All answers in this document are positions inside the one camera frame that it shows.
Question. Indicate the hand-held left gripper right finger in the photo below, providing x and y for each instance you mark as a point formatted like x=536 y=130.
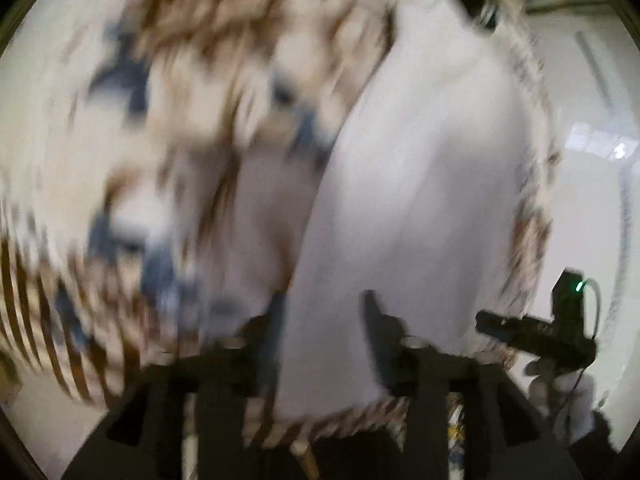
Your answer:
x=374 y=332

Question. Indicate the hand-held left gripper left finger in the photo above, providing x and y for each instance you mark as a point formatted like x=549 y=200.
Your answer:
x=274 y=340

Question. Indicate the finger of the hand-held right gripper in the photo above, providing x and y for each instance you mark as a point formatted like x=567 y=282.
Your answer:
x=510 y=329

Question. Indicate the brown patterned white-lined garment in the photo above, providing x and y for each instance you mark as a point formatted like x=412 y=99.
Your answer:
x=420 y=185

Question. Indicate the person's right hand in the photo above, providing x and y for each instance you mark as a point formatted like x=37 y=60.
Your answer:
x=567 y=405

